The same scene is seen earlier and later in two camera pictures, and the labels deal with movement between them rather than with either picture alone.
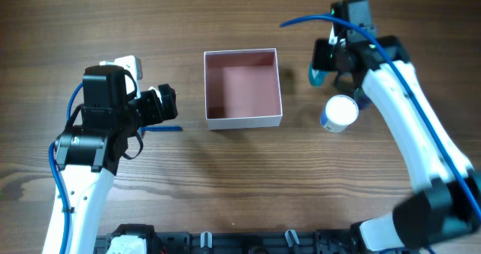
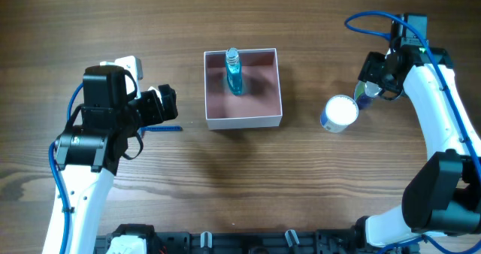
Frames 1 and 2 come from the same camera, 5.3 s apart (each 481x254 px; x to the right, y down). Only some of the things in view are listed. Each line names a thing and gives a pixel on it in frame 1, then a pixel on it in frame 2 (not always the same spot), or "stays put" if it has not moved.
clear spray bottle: (361, 98) stays put
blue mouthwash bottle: (316, 76) → (234, 71)
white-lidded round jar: (339, 111) stays put
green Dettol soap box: (132, 64) stays put
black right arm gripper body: (324, 55) → (378, 72)
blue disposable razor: (141, 130) stays put
